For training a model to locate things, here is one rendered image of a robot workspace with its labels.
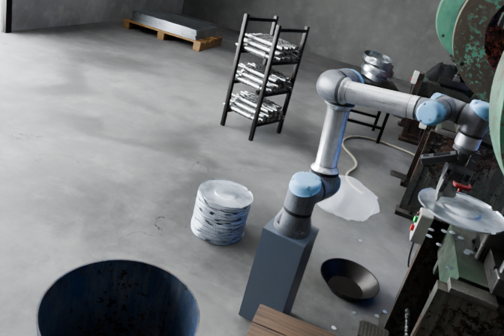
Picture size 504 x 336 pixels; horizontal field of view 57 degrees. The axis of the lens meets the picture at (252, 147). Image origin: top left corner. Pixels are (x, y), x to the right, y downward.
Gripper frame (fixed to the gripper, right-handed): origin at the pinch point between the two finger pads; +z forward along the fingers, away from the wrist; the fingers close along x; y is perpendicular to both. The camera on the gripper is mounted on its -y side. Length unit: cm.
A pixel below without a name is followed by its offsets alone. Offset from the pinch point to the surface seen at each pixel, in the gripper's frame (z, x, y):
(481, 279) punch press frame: 15.1, -15.8, 19.8
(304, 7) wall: 10, 660, -198
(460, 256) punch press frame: 15.1, -5.9, 13.8
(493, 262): 9.7, -12.9, 21.5
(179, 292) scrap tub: 36, -53, -65
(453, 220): 1.5, -11.0, 5.9
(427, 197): 1.8, 1.3, -2.2
